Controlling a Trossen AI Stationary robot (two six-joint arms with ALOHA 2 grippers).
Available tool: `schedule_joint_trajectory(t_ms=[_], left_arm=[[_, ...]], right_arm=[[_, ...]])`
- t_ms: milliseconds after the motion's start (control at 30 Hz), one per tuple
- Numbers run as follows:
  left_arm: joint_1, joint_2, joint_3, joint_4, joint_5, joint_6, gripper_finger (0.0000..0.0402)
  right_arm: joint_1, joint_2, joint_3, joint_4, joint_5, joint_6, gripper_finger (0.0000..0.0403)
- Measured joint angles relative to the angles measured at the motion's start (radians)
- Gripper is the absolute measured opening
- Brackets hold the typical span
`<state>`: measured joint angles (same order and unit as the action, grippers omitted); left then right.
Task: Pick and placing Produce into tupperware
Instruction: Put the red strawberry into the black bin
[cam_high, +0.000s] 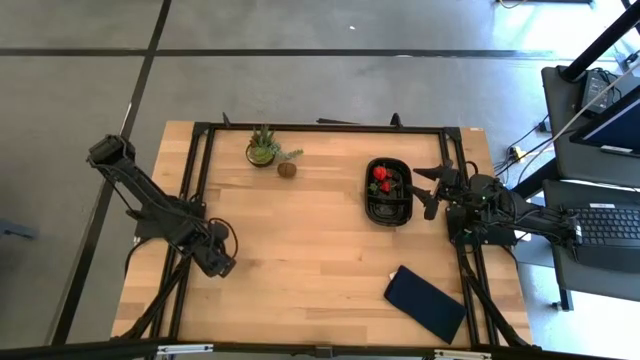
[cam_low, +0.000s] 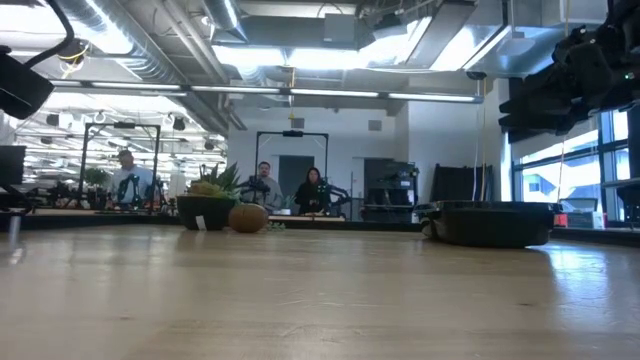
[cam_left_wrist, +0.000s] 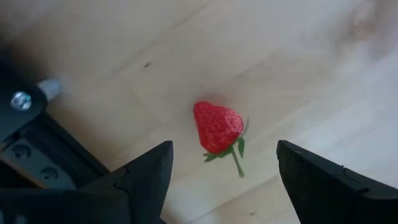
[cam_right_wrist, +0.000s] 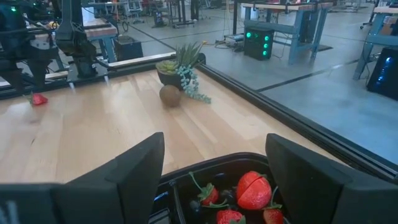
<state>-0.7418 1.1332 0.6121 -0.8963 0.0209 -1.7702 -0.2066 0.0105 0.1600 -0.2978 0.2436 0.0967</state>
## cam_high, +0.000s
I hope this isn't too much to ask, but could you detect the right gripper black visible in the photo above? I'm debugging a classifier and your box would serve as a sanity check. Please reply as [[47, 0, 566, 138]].
[[405, 159, 464, 221]]

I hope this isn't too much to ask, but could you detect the black oval plastic container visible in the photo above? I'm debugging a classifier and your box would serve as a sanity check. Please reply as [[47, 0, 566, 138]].
[[363, 157, 415, 228]]

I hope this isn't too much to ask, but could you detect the dark blue rectangular pad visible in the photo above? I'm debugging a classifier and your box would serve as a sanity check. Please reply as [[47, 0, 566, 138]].
[[383, 264, 468, 345]]

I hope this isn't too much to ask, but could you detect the succulent plant in black pot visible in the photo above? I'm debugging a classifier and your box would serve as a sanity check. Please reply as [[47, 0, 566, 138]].
[[244, 124, 305, 169]]

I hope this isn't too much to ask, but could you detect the dark grey monitor desk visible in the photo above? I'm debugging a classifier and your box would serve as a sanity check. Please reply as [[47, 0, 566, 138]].
[[541, 64, 640, 189]]

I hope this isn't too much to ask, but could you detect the dark grey keyboard desk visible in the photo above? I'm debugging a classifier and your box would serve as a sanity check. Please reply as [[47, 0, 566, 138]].
[[542, 178, 640, 311]]

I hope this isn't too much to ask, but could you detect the black computer keyboard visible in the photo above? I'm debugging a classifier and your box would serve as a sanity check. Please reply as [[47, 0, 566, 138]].
[[559, 202, 640, 274]]

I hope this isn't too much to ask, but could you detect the black power adapter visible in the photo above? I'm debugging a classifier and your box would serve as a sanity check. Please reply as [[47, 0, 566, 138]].
[[579, 68, 619, 115]]

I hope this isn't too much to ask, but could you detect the black computer monitor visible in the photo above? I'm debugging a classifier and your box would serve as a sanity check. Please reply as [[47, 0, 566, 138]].
[[569, 82, 640, 160]]

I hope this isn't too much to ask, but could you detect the black stand pole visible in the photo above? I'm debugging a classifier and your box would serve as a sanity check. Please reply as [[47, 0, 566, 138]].
[[559, 0, 640, 82]]

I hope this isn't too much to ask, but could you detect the silver rig bracket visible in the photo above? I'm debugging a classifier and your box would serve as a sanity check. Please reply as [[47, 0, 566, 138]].
[[433, 348, 494, 360], [156, 343, 215, 356]]

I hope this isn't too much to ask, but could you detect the black aluminium table frame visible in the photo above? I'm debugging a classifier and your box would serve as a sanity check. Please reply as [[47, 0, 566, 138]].
[[112, 119, 541, 351]]

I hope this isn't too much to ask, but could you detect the black camera rig bar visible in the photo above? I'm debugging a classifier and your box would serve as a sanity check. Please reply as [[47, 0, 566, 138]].
[[0, 337, 640, 360]]

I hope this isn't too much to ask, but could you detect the white cable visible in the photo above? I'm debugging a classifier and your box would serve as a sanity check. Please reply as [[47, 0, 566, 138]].
[[519, 59, 640, 169]]

